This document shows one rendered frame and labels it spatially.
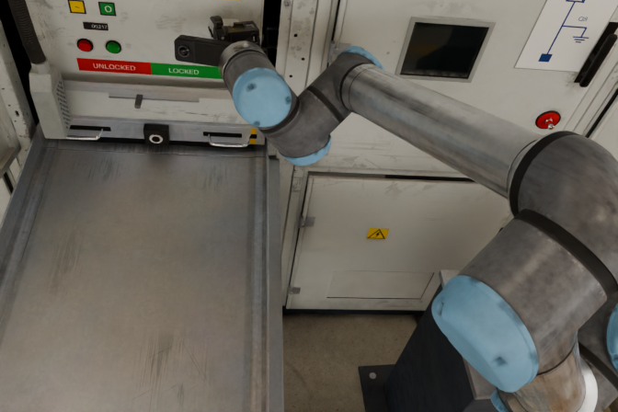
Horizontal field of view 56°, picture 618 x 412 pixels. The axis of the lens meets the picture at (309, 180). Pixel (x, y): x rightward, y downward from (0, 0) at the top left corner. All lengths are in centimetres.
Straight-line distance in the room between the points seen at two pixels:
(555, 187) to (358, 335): 167
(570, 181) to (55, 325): 100
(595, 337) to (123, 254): 95
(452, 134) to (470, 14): 54
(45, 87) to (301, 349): 128
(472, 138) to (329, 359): 152
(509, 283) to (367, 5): 76
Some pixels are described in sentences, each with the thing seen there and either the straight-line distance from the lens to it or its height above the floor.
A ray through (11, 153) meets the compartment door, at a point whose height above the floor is 84.
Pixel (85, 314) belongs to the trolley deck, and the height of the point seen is 85.
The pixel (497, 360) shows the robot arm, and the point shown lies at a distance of 59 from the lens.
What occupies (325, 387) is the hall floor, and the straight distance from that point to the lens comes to 212.
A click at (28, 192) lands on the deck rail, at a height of 85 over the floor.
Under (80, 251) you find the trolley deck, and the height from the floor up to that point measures 85.
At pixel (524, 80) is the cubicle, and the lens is 143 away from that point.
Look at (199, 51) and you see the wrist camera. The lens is 114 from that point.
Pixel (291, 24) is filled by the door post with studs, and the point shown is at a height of 126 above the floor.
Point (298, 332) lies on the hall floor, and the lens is 219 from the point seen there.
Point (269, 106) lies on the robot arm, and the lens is 96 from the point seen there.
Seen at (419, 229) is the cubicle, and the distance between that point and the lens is 179.
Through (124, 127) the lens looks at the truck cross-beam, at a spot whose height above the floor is 90.
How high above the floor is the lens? 196
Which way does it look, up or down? 49 degrees down
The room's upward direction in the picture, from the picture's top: 10 degrees clockwise
